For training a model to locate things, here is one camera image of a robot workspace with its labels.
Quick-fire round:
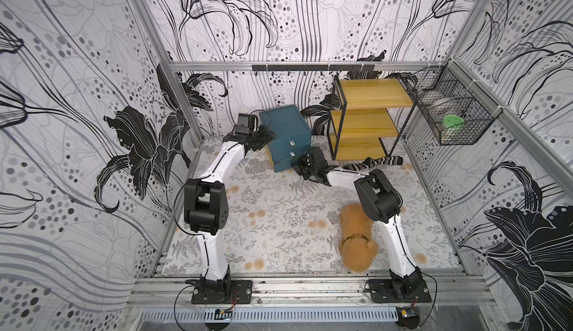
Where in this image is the teal yellow drawer cabinet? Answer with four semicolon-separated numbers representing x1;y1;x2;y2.
260;105;312;173

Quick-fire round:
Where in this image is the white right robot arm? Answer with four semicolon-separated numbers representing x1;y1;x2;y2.
292;147;431;304

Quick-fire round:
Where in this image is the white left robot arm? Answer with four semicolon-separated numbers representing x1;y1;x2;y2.
183;126;273;300

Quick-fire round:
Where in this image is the black white striped sock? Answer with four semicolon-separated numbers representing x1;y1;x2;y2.
343;156;404;171

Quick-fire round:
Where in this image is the wooden black-framed shelf rack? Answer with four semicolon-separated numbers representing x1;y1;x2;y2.
327;73;416;162

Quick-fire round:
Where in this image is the brown teddy bear plush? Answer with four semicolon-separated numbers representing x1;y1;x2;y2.
339;203;379;273

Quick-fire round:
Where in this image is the white bowl in basket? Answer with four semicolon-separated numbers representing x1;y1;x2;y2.
428;98;457;115

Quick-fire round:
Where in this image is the green lidded cup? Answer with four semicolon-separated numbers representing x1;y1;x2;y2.
441;115;465;141

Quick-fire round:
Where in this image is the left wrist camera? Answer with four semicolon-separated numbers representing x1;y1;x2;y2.
234;113;258;136

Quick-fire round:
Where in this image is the black wall hook bar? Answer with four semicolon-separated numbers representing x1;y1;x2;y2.
252;64;375;72

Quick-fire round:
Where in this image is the black wire wall basket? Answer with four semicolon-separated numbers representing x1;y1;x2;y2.
409;65;500;146

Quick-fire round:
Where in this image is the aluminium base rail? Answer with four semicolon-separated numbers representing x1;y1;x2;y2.
128;270;495;307

